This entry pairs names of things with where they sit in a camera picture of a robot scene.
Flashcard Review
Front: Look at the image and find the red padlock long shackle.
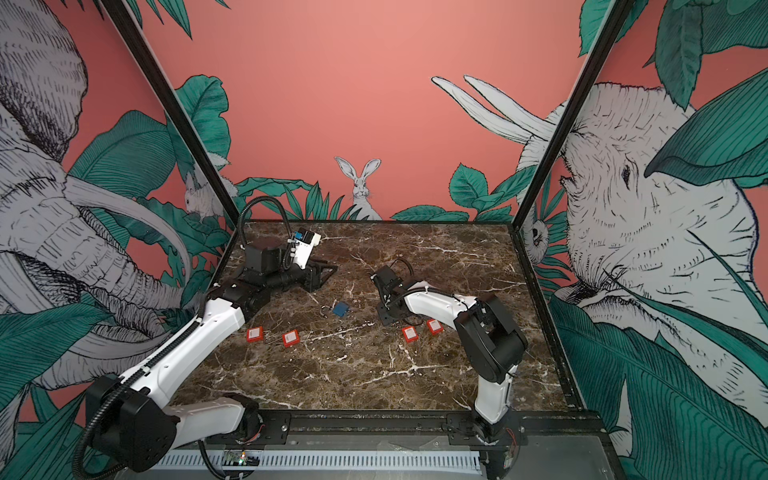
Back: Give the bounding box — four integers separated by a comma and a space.
426, 319, 445, 335

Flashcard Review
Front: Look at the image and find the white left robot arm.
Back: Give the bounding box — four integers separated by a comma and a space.
72, 229, 337, 479

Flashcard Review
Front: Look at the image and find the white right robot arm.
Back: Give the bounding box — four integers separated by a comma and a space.
371, 266, 528, 444

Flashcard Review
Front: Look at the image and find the red padlock left front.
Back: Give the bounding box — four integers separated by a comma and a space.
282, 329, 301, 348

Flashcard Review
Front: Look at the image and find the red padlock far left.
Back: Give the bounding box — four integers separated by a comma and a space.
246, 326, 264, 343

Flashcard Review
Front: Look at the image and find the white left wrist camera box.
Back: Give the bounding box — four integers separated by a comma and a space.
289, 228, 321, 269

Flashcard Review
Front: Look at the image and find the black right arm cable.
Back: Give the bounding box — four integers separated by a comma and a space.
383, 257, 416, 286

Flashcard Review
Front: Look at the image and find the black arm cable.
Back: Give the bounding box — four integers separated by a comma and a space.
383, 257, 416, 286
237, 196, 295, 247

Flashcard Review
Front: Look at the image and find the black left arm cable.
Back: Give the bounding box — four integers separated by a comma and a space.
237, 196, 295, 247

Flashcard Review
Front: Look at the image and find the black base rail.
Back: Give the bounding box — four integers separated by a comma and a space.
207, 409, 604, 449

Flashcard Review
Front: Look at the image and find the white slotted cable duct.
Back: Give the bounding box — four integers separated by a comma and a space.
152, 449, 484, 475

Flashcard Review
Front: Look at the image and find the black enclosure corner post left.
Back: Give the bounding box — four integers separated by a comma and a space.
98, 0, 245, 229

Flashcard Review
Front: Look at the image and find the black enclosure corner post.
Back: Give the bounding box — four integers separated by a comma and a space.
511, 0, 637, 229
98, 0, 245, 229

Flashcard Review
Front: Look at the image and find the black enclosure corner post right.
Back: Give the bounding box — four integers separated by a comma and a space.
511, 0, 637, 229

